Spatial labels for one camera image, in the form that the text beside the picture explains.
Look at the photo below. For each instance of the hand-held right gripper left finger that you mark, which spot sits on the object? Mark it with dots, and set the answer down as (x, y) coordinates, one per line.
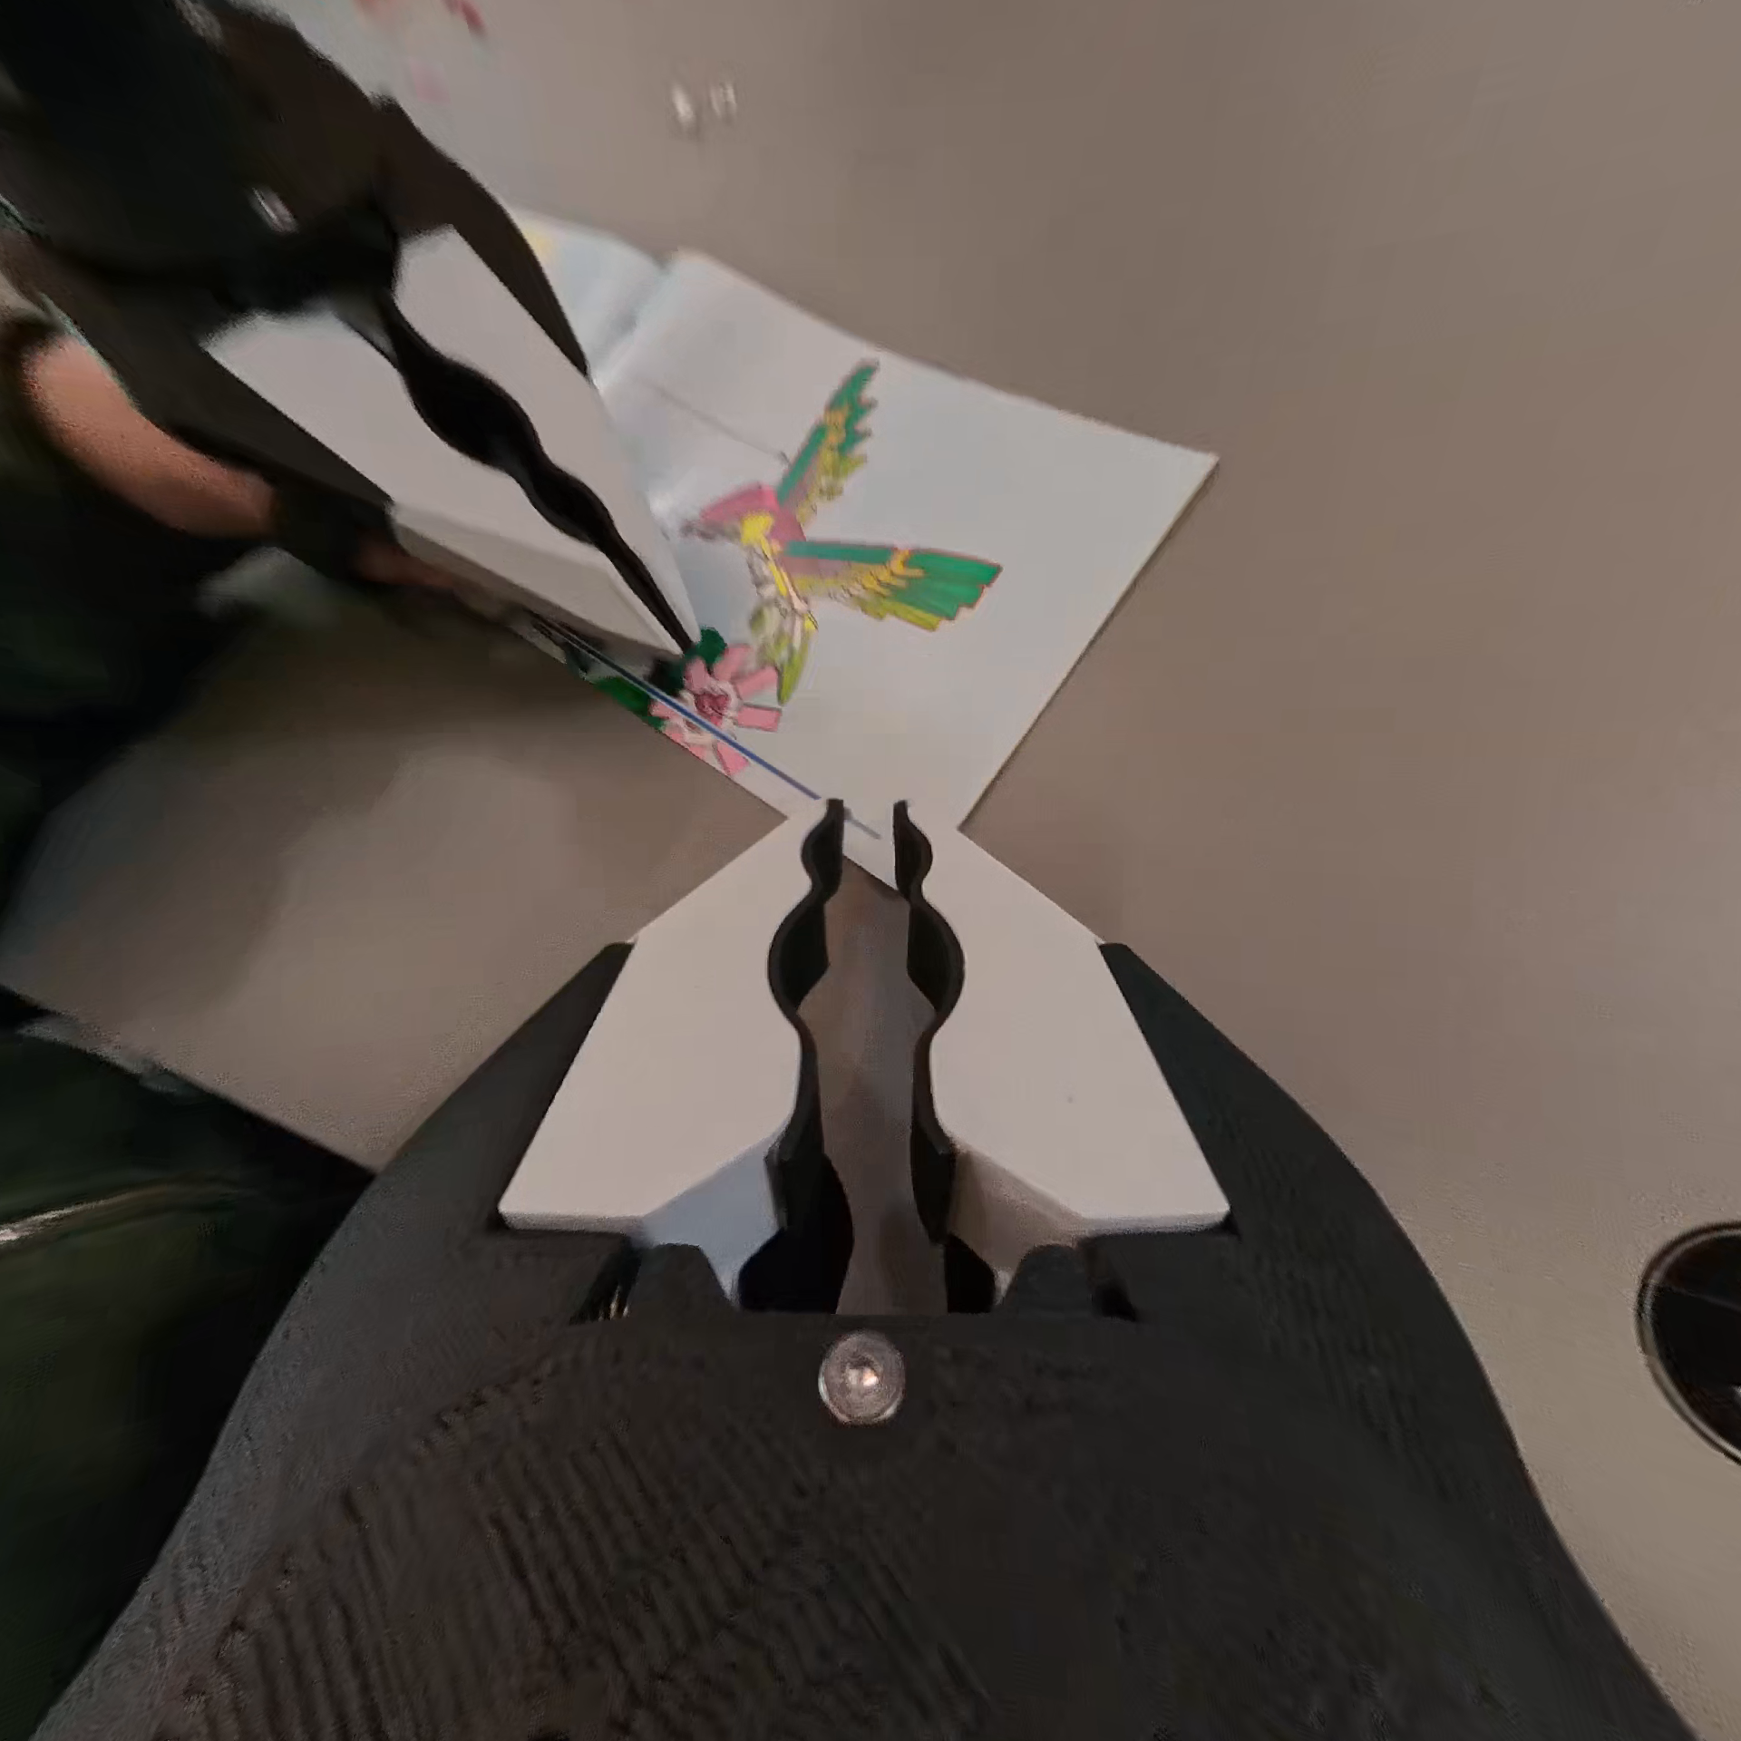
(654, 1088)

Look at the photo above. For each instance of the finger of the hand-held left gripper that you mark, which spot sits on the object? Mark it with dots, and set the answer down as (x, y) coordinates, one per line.
(409, 462)
(545, 380)

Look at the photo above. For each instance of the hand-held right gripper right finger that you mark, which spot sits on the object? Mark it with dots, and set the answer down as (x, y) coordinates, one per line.
(1075, 1073)

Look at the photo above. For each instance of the lego instruction booklet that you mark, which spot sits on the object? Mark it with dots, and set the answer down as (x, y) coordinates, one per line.
(1020, 516)

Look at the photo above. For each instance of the person's left forearm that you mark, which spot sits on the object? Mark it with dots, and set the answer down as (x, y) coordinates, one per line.
(83, 625)

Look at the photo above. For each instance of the small white lego stud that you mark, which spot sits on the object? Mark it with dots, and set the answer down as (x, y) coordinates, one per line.
(685, 107)

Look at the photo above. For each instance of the person's left hand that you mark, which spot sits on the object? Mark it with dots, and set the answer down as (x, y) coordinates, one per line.
(137, 448)

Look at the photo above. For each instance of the person's dark green jacket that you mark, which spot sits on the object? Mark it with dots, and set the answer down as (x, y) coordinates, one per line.
(137, 1291)

